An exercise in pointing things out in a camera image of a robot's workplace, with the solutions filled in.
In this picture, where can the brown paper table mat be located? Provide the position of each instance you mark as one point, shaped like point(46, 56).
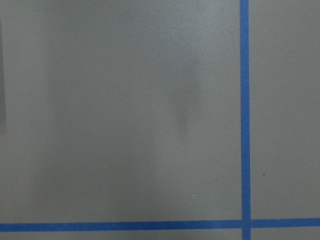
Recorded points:
point(159, 119)

